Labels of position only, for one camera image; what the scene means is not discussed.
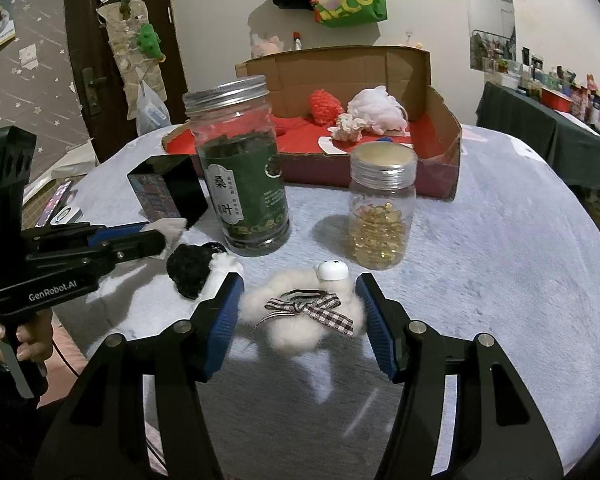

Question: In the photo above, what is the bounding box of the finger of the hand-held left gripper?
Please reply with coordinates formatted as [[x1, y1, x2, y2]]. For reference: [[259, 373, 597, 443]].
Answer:
[[26, 231, 167, 282], [22, 222, 152, 252]]

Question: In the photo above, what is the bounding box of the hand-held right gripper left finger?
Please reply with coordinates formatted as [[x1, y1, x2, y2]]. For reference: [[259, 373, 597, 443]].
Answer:
[[30, 272, 246, 480]]

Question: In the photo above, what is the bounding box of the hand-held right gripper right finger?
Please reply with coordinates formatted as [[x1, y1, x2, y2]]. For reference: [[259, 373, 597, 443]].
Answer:
[[355, 274, 566, 480]]

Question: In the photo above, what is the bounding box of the black knitted ball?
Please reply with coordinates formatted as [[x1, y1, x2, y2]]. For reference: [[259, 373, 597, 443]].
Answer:
[[166, 241, 227, 302]]

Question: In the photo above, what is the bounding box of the white fluffy bow plush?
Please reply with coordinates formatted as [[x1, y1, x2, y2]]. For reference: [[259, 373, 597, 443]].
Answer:
[[241, 259, 368, 358]]

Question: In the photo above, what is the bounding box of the white curly plush toy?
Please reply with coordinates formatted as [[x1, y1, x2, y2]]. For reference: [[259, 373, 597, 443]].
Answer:
[[327, 112, 368, 143]]

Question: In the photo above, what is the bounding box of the white mesh bath sponge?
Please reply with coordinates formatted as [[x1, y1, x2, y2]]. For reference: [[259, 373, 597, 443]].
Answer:
[[347, 86, 410, 135]]

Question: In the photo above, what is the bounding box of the red knitted ball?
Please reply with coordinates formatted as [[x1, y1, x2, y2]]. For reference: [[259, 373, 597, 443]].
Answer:
[[307, 89, 345, 126]]

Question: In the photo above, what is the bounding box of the red-lined cardboard box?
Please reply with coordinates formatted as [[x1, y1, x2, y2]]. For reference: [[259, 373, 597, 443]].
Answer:
[[161, 46, 463, 202]]

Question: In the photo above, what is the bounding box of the person's left hand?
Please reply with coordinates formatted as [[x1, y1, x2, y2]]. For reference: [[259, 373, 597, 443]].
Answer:
[[0, 309, 56, 378]]

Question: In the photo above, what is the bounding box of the pink phone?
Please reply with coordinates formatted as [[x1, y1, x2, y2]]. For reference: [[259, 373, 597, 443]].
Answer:
[[34, 180, 73, 228]]

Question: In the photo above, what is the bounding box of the small white packet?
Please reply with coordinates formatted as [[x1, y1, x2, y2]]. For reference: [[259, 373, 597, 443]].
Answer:
[[50, 206, 83, 226]]

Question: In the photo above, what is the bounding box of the white knitted cloth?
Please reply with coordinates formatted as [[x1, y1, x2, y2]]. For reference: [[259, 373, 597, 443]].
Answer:
[[199, 252, 244, 302]]

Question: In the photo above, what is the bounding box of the black glossy box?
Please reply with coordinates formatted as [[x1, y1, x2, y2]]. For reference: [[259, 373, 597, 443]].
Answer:
[[126, 154, 210, 231]]

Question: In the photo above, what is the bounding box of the small clear capsule jar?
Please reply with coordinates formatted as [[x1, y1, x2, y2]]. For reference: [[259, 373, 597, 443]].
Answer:
[[349, 142, 418, 271]]

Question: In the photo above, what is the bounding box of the clear plastic bag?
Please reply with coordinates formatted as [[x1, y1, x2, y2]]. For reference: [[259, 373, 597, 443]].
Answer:
[[136, 81, 171, 136]]

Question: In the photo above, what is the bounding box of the green-label tea jar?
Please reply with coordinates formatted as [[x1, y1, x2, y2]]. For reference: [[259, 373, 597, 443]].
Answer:
[[182, 75, 292, 258]]

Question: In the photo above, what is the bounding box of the beige hanging organizer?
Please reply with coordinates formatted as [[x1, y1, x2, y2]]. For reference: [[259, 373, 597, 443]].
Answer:
[[96, 0, 163, 121]]

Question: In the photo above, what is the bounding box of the green plush toy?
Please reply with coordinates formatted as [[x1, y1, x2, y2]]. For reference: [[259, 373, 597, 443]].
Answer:
[[137, 23, 162, 58]]

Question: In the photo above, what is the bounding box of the dark wooden door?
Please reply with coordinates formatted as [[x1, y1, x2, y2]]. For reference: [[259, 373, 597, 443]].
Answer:
[[62, 0, 188, 163]]

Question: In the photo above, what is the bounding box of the pink plush rabbit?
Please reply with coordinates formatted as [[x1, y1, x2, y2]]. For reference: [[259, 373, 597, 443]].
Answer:
[[251, 34, 285, 58]]

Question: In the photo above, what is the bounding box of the green-cloth side table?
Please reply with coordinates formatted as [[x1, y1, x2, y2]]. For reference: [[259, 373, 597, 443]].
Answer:
[[476, 81, 600, 193]]

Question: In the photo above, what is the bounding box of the red bowl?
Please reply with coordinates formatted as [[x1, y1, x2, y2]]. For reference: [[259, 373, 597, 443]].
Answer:
[[540, 87, 576, 113]]

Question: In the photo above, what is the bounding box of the row of bottles and jars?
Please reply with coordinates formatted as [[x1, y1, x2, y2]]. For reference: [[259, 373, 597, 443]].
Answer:
[[487, 45, 600, 133]]

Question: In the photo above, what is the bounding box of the metal door handle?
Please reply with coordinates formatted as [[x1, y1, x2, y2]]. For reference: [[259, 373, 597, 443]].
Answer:
[[82, 67, 108, 113]]

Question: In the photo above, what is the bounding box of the arched wall mirror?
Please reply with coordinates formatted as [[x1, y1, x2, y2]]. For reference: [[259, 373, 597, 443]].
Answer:
[[467, 0, 518, 78]]

